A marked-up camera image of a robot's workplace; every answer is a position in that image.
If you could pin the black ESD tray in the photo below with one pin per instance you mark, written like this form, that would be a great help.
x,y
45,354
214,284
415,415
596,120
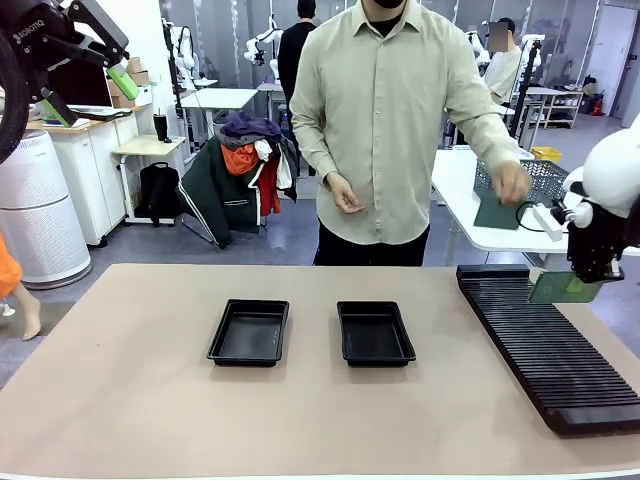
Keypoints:
x,y
250,335
375,335

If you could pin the black keyboard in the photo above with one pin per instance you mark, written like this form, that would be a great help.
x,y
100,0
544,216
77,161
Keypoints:
x,y
102,114

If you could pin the person's right hand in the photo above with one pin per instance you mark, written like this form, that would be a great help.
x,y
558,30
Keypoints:
x,y
347,197

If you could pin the purple garment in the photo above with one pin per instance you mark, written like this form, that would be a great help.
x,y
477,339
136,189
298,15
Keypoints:
x,y
250,127

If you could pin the orange cloth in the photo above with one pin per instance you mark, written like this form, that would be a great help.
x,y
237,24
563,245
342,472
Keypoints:
x,y
7,265

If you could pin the white background table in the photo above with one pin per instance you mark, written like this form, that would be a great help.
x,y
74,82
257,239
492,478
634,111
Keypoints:
x,y
220,97
267,87

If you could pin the dark green jacket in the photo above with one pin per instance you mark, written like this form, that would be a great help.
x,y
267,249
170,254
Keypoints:
x,y
215,190

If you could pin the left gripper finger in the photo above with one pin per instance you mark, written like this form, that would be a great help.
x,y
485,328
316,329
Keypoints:
x,y
122,82
60,111

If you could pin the yellow plastic bin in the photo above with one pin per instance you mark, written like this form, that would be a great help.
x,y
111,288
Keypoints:
x,y
546,154

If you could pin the metal shelf rack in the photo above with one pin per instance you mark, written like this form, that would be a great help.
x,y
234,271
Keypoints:
x,y
562,107

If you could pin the person in beige shirt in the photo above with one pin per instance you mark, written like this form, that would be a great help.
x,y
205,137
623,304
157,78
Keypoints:
x,y
375,100

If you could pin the grey door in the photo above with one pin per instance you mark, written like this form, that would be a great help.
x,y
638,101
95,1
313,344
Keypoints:
x,y
605,50

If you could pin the small wooden side table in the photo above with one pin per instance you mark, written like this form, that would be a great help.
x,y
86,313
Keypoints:
x,y
150,145

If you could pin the black equipment stand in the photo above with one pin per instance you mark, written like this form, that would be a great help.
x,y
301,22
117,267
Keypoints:
x,y
522,100

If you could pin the grey plastic mesh basket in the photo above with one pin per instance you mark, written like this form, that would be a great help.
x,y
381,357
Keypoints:
x,y
545,180

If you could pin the black computer monitor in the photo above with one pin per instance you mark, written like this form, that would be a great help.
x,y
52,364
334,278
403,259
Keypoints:
x,y
85,85

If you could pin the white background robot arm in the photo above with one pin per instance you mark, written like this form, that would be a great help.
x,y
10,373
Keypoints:
x,y
260,42
535,50
186,55
480,47

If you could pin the green circuit board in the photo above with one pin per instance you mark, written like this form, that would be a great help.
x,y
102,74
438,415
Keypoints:
x,y
550,291
492,217

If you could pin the white rounded table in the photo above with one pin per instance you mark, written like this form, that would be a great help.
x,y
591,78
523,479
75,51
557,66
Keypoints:
x,y
460,190

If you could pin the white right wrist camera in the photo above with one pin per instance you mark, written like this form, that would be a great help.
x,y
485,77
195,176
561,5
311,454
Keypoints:
x,y
547,223

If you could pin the red garment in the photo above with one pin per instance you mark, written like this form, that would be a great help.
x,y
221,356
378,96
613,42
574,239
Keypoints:
x,y
269,190

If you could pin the person with black cap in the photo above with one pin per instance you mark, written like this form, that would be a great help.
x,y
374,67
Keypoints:
x,y
502,70

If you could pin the brown cardboard box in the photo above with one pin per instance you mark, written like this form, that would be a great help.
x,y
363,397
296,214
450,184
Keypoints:
x,y
140,78
114,90
134,65

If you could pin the mannequin leg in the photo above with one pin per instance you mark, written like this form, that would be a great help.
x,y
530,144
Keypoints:
x,y
30,310

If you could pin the black tumbler with straw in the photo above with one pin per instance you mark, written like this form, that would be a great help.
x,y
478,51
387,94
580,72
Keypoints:
x,y
161,127

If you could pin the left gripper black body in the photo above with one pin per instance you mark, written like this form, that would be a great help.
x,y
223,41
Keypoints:
x,y
35,47

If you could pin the person's left forearm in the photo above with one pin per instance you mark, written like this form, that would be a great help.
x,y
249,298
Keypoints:
x,y
487,142

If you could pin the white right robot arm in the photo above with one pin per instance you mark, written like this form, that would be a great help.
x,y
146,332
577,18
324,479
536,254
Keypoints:
x,y
615,170

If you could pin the white cabinet with wooden top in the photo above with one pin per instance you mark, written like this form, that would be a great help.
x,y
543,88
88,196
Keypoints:
x,y
95,165

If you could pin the person in black clothes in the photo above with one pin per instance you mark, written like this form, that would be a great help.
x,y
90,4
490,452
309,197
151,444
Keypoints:
x,y
290,50

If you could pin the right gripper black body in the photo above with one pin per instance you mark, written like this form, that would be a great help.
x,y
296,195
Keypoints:
x,y
597,250

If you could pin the black backpack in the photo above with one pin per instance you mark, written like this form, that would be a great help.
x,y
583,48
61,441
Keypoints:
x,y
160,192

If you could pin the orange garment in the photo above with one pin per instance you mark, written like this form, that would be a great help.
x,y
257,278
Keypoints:
x,y
239,159

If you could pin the black slotted board rack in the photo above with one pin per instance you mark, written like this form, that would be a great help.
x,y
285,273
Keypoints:
x,y
550,360

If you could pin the white cloth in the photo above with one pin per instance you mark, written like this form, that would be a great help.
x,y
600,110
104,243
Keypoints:
x,y
284,170

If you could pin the white storage box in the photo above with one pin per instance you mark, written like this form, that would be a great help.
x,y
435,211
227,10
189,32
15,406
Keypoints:
x,y
143,96

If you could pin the person's left hand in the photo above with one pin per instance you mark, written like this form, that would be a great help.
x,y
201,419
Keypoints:
x,y
512,182

